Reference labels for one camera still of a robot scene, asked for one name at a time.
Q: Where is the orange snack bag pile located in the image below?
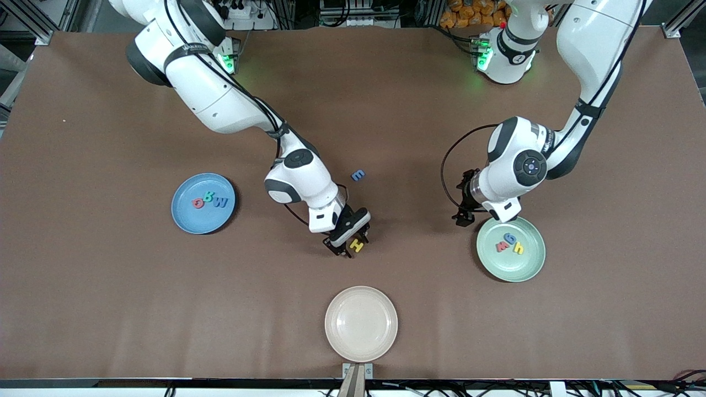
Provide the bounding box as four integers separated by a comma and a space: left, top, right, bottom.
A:
440, 0, 511, 29

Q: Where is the aluminium frame profile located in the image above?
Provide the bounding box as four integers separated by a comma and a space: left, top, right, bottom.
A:
0, 0, 75, 46
664, 0, 706, 39

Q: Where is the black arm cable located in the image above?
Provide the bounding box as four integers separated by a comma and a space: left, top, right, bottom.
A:
440, 0, 646, 210
163, 0, 349, 228

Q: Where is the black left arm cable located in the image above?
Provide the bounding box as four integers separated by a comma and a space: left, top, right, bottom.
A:
440, 0, 646, 210

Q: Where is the beige plate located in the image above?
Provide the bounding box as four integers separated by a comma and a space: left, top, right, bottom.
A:
324, 286, 398, 363

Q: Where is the green plate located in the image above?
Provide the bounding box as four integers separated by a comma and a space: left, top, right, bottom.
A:
477, 216, 546, 283

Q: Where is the white power strip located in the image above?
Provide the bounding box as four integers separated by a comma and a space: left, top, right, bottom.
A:
221, 0, 261, 20

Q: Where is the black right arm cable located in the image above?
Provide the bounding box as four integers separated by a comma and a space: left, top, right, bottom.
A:
163, 0, 349, 228

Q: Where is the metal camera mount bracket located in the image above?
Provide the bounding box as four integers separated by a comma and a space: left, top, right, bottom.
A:
342, 363, 373, 397

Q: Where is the blue plate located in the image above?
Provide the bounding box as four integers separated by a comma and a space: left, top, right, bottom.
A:
171, 173, 237, 235

